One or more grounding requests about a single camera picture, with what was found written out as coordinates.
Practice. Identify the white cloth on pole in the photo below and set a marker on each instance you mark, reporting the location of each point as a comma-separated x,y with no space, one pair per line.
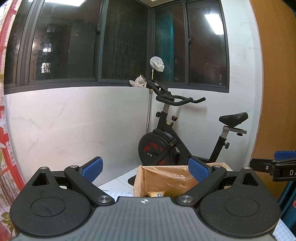
157,64

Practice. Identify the wooden door panel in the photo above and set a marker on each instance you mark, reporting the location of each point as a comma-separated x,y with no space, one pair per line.
276,25

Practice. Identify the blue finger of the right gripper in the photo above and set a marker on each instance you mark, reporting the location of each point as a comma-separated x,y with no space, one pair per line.
284,155

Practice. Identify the orange beige snack packet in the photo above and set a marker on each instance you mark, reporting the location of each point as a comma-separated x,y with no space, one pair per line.
156,194

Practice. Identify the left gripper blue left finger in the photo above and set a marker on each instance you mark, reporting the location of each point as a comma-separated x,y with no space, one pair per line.
81,178

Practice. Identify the dark framed window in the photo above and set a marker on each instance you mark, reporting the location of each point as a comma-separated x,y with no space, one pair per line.
55,44

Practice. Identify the black exercise bike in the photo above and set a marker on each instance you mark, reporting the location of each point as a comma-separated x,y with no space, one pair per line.
164,147

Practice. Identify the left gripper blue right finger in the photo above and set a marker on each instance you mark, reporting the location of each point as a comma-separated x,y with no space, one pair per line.
208,179

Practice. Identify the white cloth on handlebar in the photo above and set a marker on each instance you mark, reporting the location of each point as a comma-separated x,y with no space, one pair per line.
140,81

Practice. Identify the metal pole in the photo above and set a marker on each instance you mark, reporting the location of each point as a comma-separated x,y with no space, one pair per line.
149,104

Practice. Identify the brown cardboard box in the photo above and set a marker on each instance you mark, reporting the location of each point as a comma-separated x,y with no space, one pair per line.
174,180

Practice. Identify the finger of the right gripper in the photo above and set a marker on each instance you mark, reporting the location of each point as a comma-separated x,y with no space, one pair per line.
261,165

